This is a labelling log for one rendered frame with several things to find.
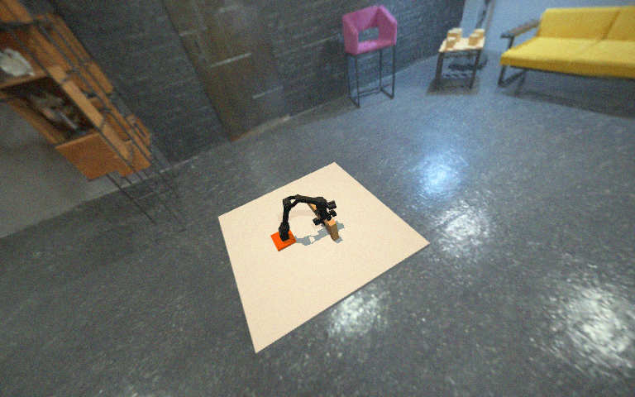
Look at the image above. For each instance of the wooden post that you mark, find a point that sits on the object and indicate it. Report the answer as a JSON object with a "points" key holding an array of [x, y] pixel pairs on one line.
{"points": [[332, 225]]}

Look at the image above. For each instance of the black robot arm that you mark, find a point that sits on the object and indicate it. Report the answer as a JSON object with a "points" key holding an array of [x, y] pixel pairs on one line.
{"points": [[321, 207]]}

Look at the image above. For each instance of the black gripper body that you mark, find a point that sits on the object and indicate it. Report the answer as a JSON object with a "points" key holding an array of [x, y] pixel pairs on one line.
{"points": [[324, 216]]}

